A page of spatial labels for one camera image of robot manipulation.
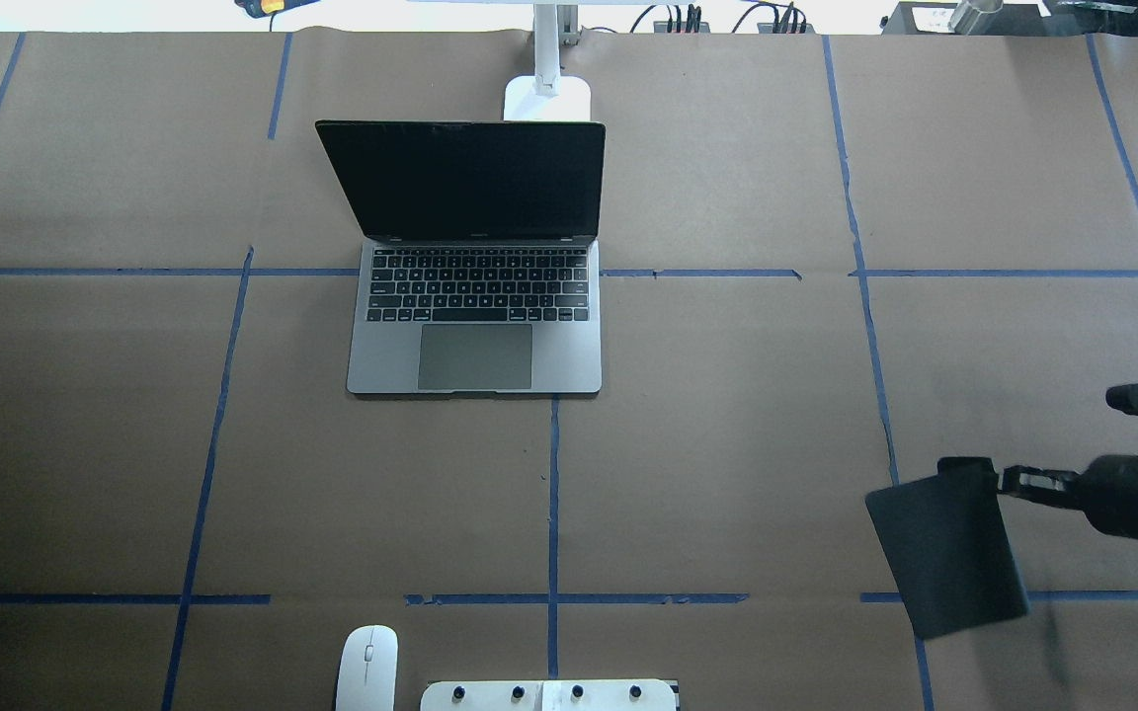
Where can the white desk lamp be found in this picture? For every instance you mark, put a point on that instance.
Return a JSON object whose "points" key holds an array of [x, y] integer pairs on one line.
{"points": [[547, 94]]}

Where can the grey laptop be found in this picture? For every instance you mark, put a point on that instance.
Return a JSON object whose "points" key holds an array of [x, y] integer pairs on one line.
{"points": [[480, 265]]}

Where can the white computer mouse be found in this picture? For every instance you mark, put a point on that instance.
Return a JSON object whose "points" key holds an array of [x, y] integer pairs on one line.
{"points": [[367, 671]]}

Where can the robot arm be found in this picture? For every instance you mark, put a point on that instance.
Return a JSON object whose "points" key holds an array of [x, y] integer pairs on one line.
{"points": [[1106, 492]]}

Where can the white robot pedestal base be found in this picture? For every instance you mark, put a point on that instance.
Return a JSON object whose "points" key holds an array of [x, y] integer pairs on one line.
{"points": [[552, 694]]}

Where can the blue tape grid lines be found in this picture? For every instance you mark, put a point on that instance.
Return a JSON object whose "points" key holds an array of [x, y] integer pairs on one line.
{"points": [[827, 263]]}

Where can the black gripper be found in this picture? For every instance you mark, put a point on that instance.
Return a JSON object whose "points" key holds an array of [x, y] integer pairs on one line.
{"points": [[1114, 497]]}

